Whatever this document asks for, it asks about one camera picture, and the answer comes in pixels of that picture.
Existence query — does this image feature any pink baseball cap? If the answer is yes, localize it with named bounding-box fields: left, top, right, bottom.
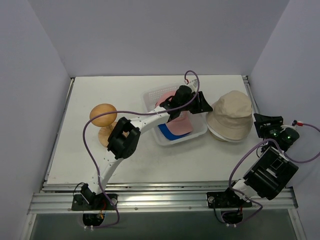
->
left=156, top=91, right=194, bottom=136

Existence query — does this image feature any beige bucket hat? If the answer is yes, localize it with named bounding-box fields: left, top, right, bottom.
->
left=206, top=90, right=254, bottom=140

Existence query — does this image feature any white bucket hat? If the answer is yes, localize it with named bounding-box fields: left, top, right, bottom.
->
left=207, top=125, right=243, bottom=143

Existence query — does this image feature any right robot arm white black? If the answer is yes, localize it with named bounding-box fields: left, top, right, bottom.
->
left=222, top=113, right=300, bottom=207

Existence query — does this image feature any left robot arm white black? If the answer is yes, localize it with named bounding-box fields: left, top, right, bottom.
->
left=80, top=85, right=213, bottom=210

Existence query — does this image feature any white plastic basket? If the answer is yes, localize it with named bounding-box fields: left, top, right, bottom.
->
left=141, top=83, right=208, bottom=146

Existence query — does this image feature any blue baseball cap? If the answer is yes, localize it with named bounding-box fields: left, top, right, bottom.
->
left=158, top=123, right=193, bottom=141

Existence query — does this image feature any wooden mushroom hat stand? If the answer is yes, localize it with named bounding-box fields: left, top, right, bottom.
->
left=89, top=103, right=117, bottom=148

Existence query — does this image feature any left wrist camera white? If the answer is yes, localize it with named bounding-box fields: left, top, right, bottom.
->
left=184, top=79, right=199, bottom=92

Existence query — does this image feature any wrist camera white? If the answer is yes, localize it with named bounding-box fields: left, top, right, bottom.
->
left=291, top=120, right=304, bottom=128
left=184, top=79, right=199, bottom=92

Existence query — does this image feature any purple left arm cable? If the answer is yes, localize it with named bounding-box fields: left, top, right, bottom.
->
left=82, top=70, right=200, bottom=230

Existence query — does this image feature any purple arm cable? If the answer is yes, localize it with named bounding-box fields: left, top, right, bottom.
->
left=82, top=70, right=200, bottom=230
left=219, top=122, right=320, bottom=225

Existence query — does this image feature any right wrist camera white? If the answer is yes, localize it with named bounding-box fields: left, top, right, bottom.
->
left=291, top=120, right=304, bottom=128

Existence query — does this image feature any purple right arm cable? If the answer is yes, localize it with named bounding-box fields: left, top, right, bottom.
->
left=219, top=122, right=320, bottom=225

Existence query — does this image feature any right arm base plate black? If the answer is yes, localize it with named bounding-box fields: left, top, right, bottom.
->
left=206, top=191, right=253, bottom=209

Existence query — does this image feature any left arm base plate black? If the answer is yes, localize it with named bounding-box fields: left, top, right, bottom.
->
left=71, top=193, right=115, bottom=211

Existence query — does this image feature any aluminium frame rail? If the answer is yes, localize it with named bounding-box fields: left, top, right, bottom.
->
left=27, top=74, right=300, bottom=216

